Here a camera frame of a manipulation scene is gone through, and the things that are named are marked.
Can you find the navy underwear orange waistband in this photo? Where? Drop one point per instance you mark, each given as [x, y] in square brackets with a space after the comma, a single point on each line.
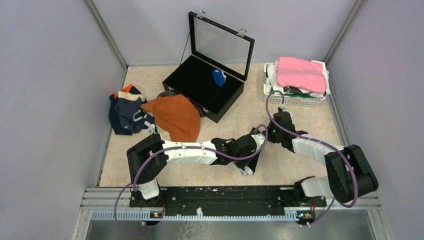
[116, 119]

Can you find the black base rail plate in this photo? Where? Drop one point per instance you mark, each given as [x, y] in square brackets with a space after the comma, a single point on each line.
[226, 201]

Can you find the dark blue underwear cream waistband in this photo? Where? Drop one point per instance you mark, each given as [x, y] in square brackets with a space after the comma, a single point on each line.
[144, 121]

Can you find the pink folded cloth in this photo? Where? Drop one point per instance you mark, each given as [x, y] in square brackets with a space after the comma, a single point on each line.
[307, 75]

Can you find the orange underwear cream waistband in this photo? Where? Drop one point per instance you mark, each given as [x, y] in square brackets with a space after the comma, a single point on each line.
[175, 115]

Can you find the black display case glass lid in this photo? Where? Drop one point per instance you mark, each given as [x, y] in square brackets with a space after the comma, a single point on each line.
[212, 46]

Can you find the white plastic basket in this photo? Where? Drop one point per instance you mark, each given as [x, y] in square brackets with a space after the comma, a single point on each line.
[307, 99]

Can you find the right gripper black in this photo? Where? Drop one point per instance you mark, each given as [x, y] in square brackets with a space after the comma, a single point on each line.
[270, 138]

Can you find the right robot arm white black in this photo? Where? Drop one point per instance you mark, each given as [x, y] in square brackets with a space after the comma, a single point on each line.
[349, 173]

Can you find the olive grey underwear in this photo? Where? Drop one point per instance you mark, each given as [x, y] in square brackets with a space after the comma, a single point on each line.
[167, 93]

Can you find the royal blue underwear white trim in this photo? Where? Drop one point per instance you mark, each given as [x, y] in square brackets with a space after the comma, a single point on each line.
[219, 77]

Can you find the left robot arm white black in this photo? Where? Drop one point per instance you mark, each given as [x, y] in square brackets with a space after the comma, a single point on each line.
[150, 156]

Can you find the white cloths in basket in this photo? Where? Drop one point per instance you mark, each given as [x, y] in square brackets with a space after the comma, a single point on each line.
[298, 77]

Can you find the black underwear white trim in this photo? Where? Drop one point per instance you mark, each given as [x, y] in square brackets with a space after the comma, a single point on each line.
[248, 166]

